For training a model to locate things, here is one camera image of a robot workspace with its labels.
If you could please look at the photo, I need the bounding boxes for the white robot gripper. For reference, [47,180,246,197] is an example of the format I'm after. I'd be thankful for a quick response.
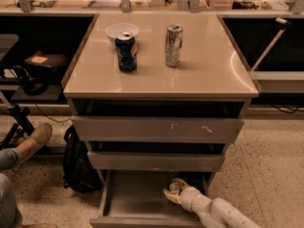
[163,179,212,213]

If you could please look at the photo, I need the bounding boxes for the orange soda can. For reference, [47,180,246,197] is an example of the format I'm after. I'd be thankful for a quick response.
[169,181,181,193]

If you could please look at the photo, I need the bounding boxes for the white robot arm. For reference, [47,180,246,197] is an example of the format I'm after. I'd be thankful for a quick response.
[163,179,261,228]

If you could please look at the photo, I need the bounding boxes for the bottom open grey drawer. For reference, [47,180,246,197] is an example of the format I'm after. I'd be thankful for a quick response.
[89,171,212,228]

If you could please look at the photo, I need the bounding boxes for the grey drawer cabinet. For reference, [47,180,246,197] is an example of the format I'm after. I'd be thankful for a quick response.
[61,12,260,228]

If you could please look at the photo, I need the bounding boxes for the middle grey drawer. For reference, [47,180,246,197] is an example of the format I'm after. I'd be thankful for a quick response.
[88,151,223,172]

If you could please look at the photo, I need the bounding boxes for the top grey drawer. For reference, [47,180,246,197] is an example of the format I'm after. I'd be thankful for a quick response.
[72,116,243,143]

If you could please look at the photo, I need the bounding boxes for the blue Pepsi can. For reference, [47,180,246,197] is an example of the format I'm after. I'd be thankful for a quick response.
[115,31,137,72]

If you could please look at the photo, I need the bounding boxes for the silver tall can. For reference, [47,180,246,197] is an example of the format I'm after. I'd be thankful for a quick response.
[165,24,183,67]

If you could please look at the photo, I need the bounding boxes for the black backpack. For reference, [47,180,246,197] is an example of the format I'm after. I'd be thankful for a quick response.
[63,125,103,194]

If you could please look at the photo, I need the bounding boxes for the brown shoe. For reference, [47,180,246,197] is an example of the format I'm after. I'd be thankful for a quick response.
[17,123,52,162]

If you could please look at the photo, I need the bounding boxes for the person's leg in jeans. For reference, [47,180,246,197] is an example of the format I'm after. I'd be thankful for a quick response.
[0,140,35,228]

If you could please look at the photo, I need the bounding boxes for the white bowl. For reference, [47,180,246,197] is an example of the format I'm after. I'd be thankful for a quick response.
[105,23,140,45]

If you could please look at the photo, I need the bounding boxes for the black chair base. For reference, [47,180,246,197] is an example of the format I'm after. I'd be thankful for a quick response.
[0,104,34,149]

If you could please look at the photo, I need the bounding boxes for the black headphones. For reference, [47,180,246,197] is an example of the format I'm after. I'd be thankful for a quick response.
[13,66,48,95]

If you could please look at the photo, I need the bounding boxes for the dark box with label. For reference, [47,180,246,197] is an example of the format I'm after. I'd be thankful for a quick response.
[24,51,68,69]

